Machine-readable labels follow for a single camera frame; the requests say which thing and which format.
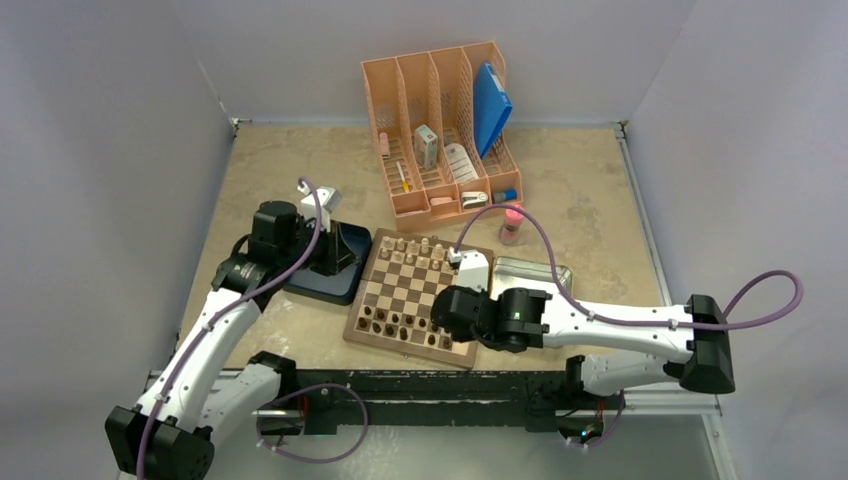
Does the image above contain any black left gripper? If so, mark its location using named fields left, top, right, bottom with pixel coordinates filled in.
left=278, top=216, right=357, bottom=276

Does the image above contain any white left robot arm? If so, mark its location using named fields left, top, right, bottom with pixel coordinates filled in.
left=105, top=198, right=372, bottom=479

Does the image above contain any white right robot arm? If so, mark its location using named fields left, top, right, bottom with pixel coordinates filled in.
left=431, top=286, right=736, bottom=407

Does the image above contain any wooden chess board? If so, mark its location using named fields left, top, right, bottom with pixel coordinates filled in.
left=343, top=228, right=477, bottom=369

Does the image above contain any light chess pieces row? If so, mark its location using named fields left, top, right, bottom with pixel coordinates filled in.
left=373, top=236, right=453, bottom=275

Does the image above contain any dark blue tin tray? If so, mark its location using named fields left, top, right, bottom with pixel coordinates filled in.
left=283, top=222, right=373, bottom=306

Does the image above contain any pink cap bottle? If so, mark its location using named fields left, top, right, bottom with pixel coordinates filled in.
left=499, top=204, right=525, bottom=245

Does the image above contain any yellow pen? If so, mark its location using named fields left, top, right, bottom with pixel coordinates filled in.
left=395, top=160, right=413, bottom=193

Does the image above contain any white stapler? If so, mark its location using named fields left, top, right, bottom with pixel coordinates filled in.
left=460, top=191, right=489, bottom=210

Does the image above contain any blue cap glue stick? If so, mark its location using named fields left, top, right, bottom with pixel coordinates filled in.
left=491, top=189, right=518, bottom=204

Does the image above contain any white red small box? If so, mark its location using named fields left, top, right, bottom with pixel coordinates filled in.
left=413, top=124, right=439, bottom=170

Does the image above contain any white labelled packet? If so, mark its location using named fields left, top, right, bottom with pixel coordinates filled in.
left=445, top=143, right=479, bottom=183

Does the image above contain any orange file organizer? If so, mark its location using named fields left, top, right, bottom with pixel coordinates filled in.
left=361, top=42, right=523, bottom=232

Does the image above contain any blue folder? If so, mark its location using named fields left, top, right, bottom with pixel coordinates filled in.
left=473, top=62, right=513, bottom=158

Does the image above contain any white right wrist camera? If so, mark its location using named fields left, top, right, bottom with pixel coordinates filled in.
left=448, top=247, right=490, bottom=292

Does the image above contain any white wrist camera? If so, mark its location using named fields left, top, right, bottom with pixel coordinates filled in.
left=297, top=184, right=343, bottom=232
left=448, top=247, right=490, bottom=292

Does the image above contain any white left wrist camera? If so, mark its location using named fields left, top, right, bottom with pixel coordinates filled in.
left=297, top=184, right=343, bottom=232

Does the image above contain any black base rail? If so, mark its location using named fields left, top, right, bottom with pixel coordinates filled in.
left=261, top=369, right=626, bottom=436

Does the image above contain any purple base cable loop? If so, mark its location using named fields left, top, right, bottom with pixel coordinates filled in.
left=255, top=382, right=370, bottom=465

